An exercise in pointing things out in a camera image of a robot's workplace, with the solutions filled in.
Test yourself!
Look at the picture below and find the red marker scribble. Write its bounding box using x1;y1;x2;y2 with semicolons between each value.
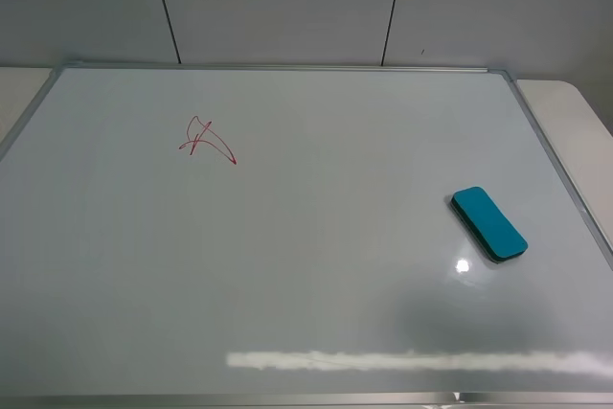
178;116;238;165

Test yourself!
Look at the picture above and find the teal whiteboard eraser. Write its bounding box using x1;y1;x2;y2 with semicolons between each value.
450;186;529;263

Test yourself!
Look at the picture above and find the white whiteboard with aluminium frame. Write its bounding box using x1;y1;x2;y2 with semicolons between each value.
1;64;612;408

